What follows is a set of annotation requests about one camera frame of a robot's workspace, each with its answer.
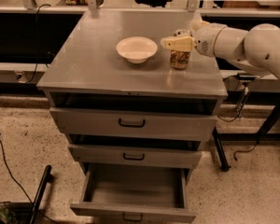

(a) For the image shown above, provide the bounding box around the grey top drawer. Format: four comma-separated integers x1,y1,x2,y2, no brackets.
49,107,217,141

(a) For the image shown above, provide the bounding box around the black power adapter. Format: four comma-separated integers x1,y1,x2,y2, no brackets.
236,73,257,80

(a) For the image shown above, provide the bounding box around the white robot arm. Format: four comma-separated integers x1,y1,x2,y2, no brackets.
161,20,280,81

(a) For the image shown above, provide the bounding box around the grey drawer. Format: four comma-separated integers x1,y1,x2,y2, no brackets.
70,164,196,224
68,145,202,169
49,107,217,141

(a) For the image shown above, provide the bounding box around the black cable on floor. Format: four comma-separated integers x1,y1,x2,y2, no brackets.
0,137,59,224

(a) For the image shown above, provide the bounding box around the orange soda can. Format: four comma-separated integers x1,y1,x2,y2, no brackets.
170,29,192,71

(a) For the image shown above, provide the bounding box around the black table frame leg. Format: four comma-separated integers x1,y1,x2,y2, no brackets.
213,94,280,172

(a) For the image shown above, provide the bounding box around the white bowl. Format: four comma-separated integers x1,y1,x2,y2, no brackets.
116,36,158,63

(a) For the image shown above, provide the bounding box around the grey drawer cabinet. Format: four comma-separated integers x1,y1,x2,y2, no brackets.
36,8,229,173

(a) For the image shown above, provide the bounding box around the grey middle drawer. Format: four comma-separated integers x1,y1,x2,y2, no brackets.
68,145,202,169

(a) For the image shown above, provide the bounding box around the black wire basket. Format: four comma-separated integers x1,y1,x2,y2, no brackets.
0,202,19,224

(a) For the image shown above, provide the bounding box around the grey bottom drawer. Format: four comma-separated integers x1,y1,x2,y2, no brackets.
70,164,196,224

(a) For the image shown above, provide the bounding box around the black floor stand leg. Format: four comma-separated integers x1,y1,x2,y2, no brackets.
27,165,53,224

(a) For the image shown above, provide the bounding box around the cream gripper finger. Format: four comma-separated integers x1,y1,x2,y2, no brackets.
161,35,194,52

